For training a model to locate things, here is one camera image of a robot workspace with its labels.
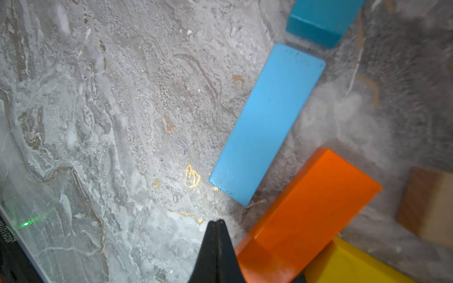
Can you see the long yellow wooden block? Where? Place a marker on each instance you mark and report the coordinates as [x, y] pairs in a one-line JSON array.
[[341, 262]]

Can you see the orange wooden block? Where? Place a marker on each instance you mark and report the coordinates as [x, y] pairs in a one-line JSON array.
[[325, 195]]

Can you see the natural wooden block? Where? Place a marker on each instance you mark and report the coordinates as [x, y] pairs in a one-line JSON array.
[[426, 209]]

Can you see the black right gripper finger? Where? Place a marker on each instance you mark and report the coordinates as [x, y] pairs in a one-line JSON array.
[[216, 261]]

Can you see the teal wooden block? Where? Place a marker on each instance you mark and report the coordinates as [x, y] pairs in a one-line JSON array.
[[323, 22]]

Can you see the light blue wooden block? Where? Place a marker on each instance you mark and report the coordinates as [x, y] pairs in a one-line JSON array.
[[283, 86]]

